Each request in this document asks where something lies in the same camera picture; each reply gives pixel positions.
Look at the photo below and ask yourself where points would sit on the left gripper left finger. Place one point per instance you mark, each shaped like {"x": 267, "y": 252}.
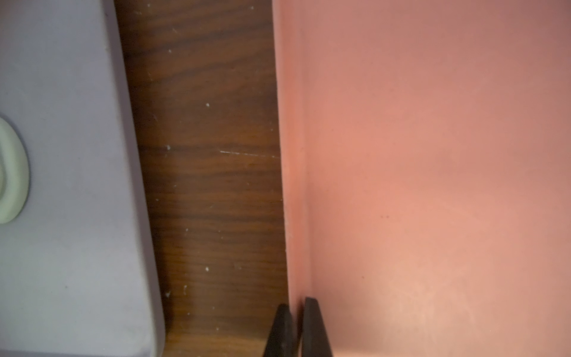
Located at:
{"x": 281, "y": 341}

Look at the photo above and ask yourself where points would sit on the purple silicone mat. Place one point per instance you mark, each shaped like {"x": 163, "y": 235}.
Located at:
{"x": 78, "y": 270}

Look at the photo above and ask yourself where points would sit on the large dough ball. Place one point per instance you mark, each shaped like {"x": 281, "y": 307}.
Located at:
{"x": 15, "y": 173}

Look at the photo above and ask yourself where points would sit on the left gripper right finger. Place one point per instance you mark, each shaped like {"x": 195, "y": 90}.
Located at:
{"x": 314, "y": 341}

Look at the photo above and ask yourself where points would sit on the pink silicone mat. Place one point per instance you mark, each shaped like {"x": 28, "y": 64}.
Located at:
{"x": 425, "y": 150}

